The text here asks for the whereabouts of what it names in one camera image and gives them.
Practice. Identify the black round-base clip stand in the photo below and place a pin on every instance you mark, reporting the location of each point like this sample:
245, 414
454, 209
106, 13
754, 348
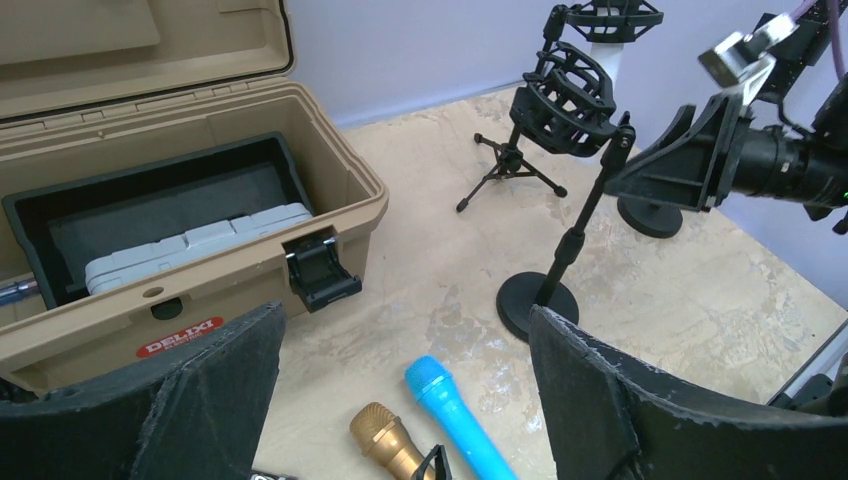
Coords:
435, 465

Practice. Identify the white microphone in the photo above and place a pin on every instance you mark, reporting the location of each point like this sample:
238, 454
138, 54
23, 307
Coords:
609, 56

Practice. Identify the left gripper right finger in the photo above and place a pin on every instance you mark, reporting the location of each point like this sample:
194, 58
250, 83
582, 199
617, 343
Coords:
610, 415

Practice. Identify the grey plastic organizer case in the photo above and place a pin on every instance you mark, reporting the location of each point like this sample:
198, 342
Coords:
129, 265

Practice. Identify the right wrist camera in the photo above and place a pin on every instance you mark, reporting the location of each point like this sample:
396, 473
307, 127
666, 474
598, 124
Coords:
741, 63

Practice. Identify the black round-base tilted stand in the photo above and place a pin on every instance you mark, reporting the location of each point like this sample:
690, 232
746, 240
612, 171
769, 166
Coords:
656, 221

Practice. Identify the metal tool in toolbox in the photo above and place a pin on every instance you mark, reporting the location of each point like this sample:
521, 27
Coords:
17, 291

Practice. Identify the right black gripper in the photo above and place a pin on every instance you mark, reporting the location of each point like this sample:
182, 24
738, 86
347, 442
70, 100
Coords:
704, 155

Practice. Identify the gold microphone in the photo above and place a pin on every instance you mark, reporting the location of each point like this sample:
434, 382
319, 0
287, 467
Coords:
382, 437

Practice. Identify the blue microphone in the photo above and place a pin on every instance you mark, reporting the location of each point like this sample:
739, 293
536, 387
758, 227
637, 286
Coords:
433, 388

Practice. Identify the black toolbox tray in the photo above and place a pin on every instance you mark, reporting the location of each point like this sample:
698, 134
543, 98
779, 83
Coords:
61, 228

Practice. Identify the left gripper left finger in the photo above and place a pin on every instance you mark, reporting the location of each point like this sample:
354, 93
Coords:
193, 412

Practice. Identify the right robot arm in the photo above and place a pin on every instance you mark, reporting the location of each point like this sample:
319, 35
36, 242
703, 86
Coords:
828, 137

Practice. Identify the black tripod shock-mount stand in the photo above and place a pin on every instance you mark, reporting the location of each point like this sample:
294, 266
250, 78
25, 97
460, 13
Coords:
566, 102

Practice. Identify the tan plastic toolbox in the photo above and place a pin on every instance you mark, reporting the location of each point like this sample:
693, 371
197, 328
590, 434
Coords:
94, 87

